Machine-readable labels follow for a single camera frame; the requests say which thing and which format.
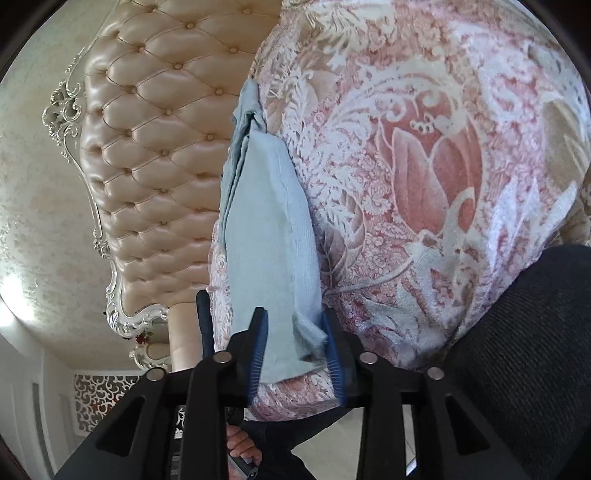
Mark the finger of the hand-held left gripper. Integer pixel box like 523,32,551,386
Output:
195,290,218,364

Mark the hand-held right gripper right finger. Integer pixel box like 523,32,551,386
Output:
321,308,532,480

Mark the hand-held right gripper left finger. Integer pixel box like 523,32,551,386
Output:
55,307,270,480

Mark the light blue shirt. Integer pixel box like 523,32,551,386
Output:
217,78,331,385

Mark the person's left hand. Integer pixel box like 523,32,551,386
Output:
226,421,265,466

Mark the white scroll pattern screen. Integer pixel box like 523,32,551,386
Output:
73,373,148,432

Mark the pink floral blanket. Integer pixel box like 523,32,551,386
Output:
207,0,591,423

